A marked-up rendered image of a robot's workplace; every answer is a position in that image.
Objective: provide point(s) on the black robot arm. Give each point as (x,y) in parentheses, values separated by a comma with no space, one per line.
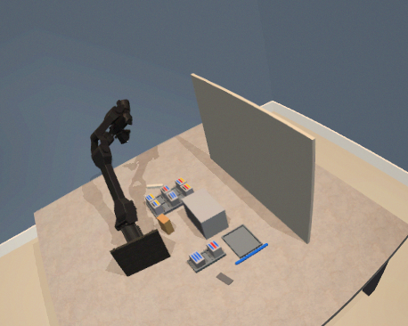
(125,210)

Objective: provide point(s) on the blue long thin bar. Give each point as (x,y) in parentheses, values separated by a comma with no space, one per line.
(251,254)

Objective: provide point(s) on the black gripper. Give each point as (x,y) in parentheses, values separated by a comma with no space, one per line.
(114,129)

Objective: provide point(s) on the cream rectangular bar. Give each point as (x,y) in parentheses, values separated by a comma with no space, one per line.
(149,186)

